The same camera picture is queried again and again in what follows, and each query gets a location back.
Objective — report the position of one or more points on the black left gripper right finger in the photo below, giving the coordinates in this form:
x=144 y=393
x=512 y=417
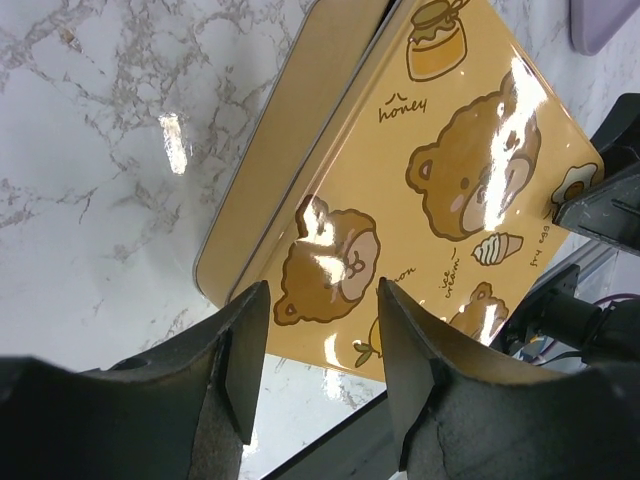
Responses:
x=462 y=410

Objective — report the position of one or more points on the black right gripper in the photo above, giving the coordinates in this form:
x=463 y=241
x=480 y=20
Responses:
x=609 y=212

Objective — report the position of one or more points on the lavender plastic tray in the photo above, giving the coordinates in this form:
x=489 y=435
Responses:
x=593 y=23

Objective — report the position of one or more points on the silver tin lid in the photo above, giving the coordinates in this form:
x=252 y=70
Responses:
x=440 y=171

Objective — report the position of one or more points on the gold chocolate tin box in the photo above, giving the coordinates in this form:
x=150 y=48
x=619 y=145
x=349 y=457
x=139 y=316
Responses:
x=325 y=56

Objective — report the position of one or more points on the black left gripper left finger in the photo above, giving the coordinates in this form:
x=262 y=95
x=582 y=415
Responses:
x=184 y=409

